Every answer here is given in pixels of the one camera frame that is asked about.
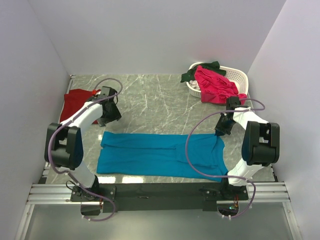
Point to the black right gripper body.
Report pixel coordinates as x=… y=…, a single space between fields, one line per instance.
x=224 y=125

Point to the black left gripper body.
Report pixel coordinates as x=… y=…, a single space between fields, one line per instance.
x=110 y=117

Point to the blue t shirt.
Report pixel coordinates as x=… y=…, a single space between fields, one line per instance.
x=199 y=156

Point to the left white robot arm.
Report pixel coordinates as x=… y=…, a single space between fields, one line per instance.
x=64 y=145

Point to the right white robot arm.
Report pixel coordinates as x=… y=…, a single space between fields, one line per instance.
x=260 y=146

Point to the pink t shirt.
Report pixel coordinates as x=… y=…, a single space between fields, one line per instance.
x=214 y=87

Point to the folded red t shirt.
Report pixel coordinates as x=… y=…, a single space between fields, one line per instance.
x=74 y=101

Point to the white perforated laundry basket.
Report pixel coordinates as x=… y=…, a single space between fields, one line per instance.
x=233 y=75

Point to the white garment in basket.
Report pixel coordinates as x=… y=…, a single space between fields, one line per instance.
x=194 y=85

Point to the dark green t shirt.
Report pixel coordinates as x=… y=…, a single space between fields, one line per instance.
x=213 y=67

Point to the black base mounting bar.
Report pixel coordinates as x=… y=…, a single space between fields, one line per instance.
x=157 y=196

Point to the aluminium frame rail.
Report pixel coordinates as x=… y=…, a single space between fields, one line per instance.
x=58 y=194

